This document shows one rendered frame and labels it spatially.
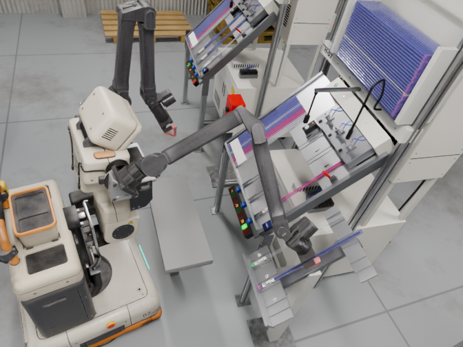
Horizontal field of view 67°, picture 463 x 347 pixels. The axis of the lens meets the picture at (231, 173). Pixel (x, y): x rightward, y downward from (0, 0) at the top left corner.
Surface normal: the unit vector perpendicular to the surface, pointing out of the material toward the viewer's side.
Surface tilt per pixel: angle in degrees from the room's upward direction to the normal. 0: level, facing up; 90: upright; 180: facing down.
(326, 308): 0
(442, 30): 90
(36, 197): 0
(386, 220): 0
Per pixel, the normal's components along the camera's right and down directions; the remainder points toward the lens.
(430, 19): -0.96, 0.09
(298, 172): 0.14, -0.70
